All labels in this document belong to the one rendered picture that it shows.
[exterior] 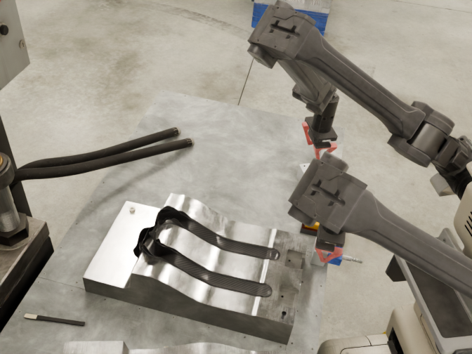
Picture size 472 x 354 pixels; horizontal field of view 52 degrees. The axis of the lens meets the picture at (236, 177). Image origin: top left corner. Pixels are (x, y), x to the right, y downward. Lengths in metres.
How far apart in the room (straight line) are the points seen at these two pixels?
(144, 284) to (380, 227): 0.63
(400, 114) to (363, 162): 1.97
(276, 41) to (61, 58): 2.93
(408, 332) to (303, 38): 0.76
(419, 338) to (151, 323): 0.64
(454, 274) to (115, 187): 1.02
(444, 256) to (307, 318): 0.59
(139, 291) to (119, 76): 2.46
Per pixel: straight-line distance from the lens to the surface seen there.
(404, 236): 0.67
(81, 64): 3.62
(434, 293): 1.07
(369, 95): 0.94
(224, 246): 1.22
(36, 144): 2.96
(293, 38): 0.85
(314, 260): 1.31
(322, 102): 1.24
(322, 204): 0.65
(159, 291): 1.13
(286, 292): 1.18
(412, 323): 1.30
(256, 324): 1.13
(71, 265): 1.31
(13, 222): 1.37
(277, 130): 1.71
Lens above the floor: 1.84
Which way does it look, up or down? 43 degrees down
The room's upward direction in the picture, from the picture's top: 6 degrees clockwise
